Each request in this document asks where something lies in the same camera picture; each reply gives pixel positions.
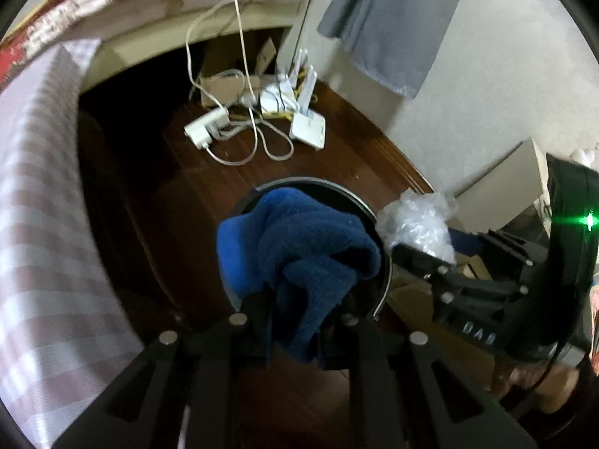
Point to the long grey curtain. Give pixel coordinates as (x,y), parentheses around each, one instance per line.
(393,23)

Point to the white power strip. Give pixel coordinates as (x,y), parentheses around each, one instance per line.
(206,126)

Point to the black round trash bin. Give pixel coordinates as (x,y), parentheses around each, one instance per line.
(372,294)

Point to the beige bed frame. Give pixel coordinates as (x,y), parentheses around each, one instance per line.
(187,4)

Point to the person's right hand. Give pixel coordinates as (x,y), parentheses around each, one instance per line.
(533,383)

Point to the cardboard piece under bed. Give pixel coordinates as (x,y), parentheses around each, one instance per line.
(224,56)

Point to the small white network device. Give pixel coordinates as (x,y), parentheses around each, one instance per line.
(274,98)

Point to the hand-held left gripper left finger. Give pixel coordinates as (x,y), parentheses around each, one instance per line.
(255,318)

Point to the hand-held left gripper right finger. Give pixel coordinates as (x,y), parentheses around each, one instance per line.
(355,336)

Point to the blue cloth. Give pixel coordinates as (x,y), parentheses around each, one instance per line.
(299,243)

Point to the clear plastic wrap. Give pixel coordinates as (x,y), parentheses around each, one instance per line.
(412,224)

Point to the white router with antennas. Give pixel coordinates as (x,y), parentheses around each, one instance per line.
(306,126)

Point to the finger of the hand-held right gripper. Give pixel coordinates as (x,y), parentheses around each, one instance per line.
(449,285)
(496,255)

